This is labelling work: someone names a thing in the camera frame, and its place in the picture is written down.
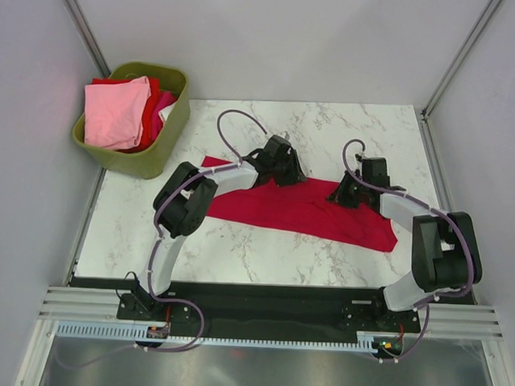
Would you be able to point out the light pink folded shirt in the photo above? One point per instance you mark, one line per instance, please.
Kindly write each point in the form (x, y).
(113, 112)

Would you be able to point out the white cloth in basket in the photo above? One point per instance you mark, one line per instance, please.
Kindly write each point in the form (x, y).
(165, 112)

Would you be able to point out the right aluminium frame post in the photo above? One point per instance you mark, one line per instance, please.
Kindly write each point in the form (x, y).
(478, 28)

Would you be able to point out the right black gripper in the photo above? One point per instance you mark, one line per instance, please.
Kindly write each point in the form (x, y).
(339, 195)

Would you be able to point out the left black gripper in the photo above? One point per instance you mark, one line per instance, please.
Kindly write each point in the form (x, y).
(295, 174)

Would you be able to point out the magenta shirt in basket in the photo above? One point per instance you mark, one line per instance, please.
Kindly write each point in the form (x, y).
(166, 98)

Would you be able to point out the olive green basket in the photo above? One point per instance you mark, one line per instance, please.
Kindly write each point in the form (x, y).
(148, 163)

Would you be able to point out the aluminium extrusion rail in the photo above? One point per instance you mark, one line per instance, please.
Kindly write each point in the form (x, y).
(79, 304)

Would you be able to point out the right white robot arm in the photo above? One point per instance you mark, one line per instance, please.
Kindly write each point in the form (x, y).
(445, 259)

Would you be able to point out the left aluminium frame post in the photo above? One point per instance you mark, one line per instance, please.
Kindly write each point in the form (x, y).
(83, 26)

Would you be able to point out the crimson red t shirt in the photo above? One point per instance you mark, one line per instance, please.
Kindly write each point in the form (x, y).
(303, 208)

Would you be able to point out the white slotted cable duct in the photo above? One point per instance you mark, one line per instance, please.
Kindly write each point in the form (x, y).
(143, 333)

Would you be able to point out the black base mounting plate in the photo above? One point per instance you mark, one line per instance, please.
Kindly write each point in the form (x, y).
(280, 313)

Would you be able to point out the red folded shirt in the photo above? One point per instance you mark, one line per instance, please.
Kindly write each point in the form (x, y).
(152, 111)

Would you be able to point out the aluminium frame post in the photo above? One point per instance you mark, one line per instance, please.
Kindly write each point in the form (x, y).
(478, 28)
(83, 26)

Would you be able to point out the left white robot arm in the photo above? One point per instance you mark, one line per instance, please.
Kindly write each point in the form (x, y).
(182, 205)

